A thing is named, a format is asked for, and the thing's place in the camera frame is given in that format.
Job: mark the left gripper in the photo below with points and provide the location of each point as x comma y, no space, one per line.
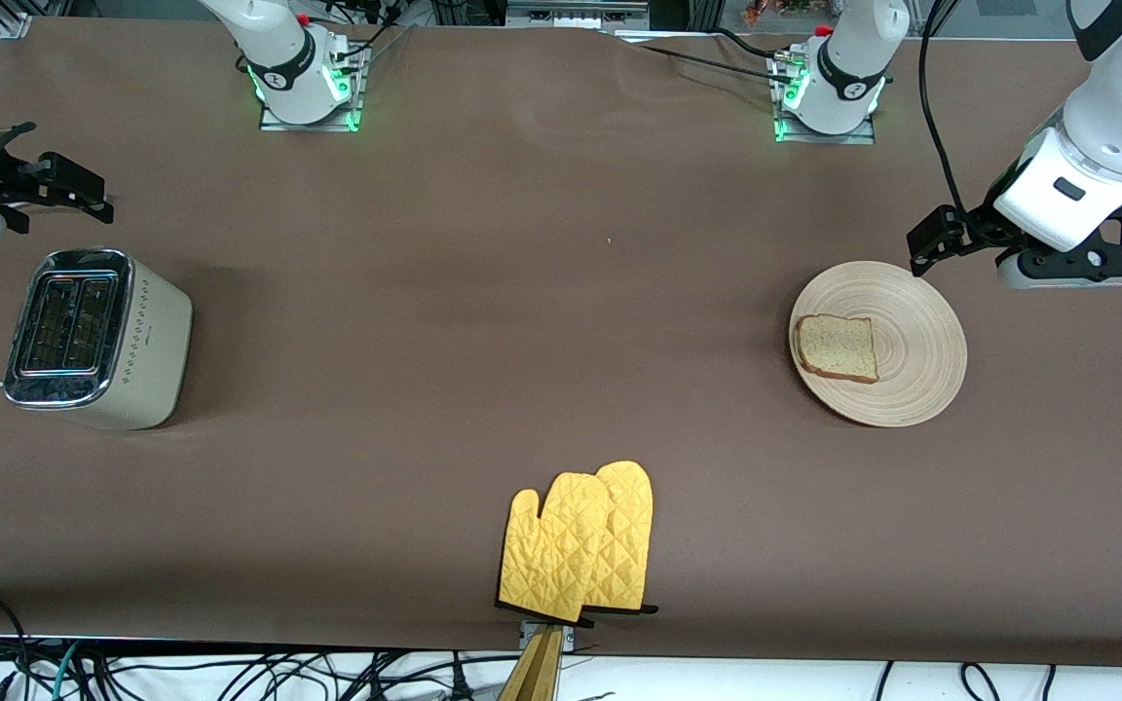
976,232

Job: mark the round wooden plate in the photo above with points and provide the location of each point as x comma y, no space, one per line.
916,341

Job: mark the slice of bread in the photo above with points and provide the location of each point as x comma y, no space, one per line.
839,349

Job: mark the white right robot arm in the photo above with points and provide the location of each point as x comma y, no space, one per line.
279,49

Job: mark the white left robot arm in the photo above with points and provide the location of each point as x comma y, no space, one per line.
1106,127

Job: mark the white chrome toaster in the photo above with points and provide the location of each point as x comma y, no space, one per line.
147,341

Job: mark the silver aluminium extrusion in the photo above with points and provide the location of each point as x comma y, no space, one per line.
30,15

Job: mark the colourful background object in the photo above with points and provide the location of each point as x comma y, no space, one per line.
785,10

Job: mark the brown table cover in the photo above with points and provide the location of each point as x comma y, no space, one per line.
522,243

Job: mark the yellow quilted oven mitt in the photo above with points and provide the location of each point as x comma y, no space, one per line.
631,526
551,555

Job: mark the wooden stick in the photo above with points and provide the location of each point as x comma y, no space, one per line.
537,677

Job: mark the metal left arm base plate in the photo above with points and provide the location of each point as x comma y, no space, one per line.
863,136

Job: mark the aluminium frame rail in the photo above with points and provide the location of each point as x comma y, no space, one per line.
576,14

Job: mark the small metal bracket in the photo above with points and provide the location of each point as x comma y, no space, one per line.
569,638

